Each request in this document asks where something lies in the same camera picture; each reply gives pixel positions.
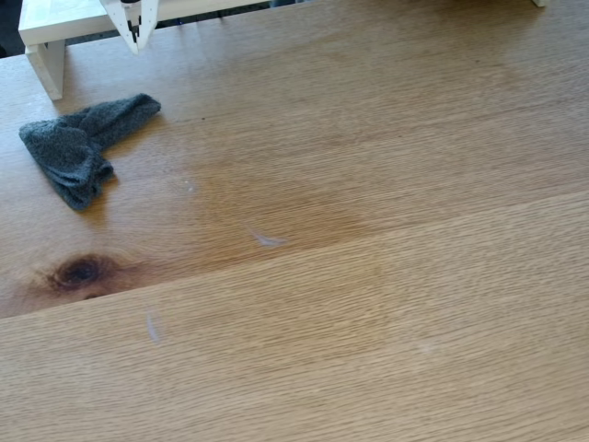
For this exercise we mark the white wooden riser shelf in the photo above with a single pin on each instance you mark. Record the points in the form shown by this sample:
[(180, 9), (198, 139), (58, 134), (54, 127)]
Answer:
[(64, 25)]

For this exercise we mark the dark grey cloth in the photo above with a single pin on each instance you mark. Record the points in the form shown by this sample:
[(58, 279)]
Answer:
[(69, 147)]

